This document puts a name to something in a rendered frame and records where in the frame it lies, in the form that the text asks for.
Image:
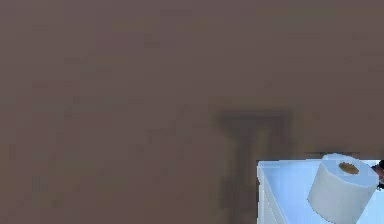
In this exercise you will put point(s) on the white toilet paper roll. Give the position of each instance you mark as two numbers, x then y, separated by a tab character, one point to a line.
340	193

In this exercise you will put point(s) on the white toilet tank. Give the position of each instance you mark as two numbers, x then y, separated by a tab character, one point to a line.
283	190

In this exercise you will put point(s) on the black and brown object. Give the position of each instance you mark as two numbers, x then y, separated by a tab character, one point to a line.
380	171

